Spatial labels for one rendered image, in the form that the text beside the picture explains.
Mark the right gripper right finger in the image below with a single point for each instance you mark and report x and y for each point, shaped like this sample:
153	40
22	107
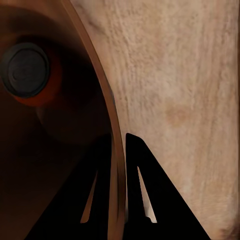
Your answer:
175	220

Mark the trash can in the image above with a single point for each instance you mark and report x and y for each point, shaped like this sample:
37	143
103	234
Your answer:
40	146

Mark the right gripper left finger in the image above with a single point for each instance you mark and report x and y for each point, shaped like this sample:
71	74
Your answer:
61	219

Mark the can of soda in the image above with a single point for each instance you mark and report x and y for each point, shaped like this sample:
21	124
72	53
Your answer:
37	74

